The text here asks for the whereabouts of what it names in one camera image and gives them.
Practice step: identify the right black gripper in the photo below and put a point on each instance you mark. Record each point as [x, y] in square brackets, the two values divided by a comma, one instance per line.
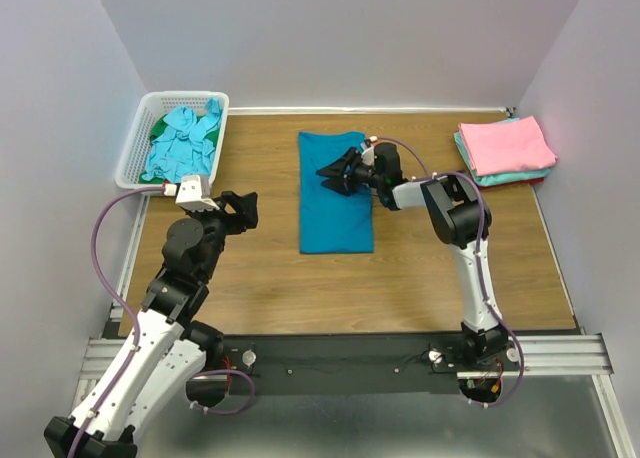
[340, 182]

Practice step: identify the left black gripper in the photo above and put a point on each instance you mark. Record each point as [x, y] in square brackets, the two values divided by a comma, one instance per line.
[246, 215]

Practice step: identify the teal blue t-shirt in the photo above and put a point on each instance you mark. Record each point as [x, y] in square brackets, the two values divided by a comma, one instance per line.
[331, 223]

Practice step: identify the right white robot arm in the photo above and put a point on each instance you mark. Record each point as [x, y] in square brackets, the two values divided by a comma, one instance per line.
[460, 219]

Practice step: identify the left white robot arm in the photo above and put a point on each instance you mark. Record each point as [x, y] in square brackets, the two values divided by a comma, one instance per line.
[166, 346]

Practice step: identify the light blue crumpled t-shirt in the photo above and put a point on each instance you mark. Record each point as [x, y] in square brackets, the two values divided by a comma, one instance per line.
[183, 119]

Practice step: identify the white plastic laundry basket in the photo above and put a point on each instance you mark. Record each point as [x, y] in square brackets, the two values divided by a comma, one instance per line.
[151, 109]

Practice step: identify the green t-shirt in basket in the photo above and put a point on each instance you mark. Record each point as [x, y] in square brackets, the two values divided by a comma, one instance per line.
[171, 155]

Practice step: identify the pink folded t-shirt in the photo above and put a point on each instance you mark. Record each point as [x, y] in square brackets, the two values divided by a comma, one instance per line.
[506, 146]

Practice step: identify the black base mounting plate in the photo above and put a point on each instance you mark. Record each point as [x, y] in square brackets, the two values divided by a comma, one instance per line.
[344, 364]

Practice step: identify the mint folded t-shirt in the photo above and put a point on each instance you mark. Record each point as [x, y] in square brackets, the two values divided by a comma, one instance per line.
[496, 178]

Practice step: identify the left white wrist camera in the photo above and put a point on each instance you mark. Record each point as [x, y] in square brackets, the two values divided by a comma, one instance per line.
[194, 194]

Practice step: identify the aluminium extrusion rail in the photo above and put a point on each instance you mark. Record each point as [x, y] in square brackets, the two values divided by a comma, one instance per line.
[551, 355]

